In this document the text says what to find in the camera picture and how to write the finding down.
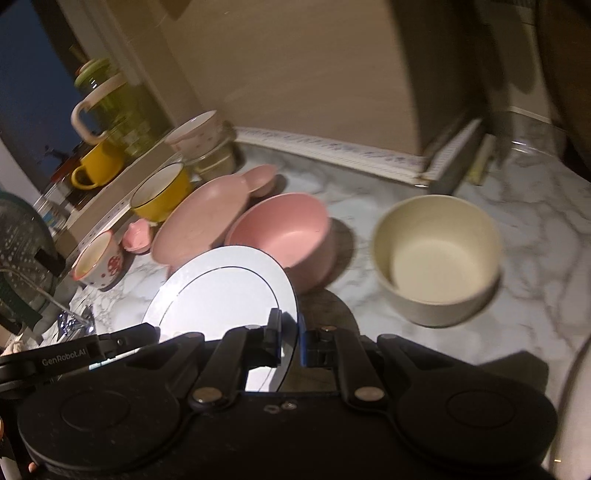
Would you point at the white plate with dark rim line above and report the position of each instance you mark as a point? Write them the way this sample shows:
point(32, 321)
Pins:
point(221, 290)

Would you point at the clear plastic food container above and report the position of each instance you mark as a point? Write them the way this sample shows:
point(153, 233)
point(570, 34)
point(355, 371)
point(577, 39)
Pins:
point(217, 159)

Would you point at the white bowl with red mushrooms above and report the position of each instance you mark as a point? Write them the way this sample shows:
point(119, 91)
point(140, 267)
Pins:
point(99, 264)

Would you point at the white bowl with flower print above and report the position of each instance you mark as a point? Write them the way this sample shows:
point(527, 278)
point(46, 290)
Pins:
point(196, 130)

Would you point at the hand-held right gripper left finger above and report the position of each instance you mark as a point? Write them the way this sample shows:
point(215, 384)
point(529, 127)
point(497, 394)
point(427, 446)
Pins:
point(276, 344)

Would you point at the chrome faucet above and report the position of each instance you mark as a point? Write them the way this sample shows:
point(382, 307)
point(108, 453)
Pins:
point(74, 321)

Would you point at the large pink bowl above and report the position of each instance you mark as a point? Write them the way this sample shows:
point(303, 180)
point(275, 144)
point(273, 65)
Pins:
point(286, 235)

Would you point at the white music-note edge strip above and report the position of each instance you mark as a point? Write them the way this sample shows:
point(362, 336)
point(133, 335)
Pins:
point(332, 150)

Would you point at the cream bowl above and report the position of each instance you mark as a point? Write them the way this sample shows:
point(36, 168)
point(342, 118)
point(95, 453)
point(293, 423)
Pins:
point(434, 258)

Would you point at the green glass teapot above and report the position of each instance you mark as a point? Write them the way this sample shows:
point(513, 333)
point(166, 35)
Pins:
point(108, 104)

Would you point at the pink plate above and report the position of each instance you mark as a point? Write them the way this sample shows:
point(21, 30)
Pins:
point(198, 228)

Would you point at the yellow bowl with dark rim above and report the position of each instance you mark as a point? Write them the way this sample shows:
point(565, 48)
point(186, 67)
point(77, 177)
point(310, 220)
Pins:
point(159, 194)

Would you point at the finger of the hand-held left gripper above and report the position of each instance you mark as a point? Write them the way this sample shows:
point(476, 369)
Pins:
point(129, 340)

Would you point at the metal colander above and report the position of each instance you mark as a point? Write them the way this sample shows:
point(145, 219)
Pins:
point(23, 249)

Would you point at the small pink cat-shaped dishes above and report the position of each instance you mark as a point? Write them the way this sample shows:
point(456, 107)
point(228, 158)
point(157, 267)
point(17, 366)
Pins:
point(137, 236)

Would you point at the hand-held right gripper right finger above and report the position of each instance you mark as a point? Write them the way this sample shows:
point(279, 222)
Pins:
point(304, 348)

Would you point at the small pink heart-shaped dish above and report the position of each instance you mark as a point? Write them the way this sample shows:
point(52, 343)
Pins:
point(263, 177)

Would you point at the yellow mug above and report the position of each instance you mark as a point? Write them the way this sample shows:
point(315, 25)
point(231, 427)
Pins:
point(98, 164)

